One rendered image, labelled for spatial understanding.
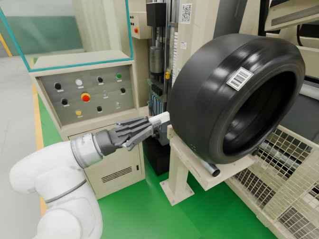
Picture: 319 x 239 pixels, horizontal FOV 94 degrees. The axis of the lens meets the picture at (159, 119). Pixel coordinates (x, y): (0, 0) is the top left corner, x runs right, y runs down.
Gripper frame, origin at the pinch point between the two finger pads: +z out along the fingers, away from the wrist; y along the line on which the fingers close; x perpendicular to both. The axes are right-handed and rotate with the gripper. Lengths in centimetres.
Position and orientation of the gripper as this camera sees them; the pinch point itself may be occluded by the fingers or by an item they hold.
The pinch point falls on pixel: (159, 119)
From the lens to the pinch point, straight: 50.0
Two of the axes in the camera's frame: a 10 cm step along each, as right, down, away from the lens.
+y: -4.5, -5.3, 7.2
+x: 1.2, 7.6, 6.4
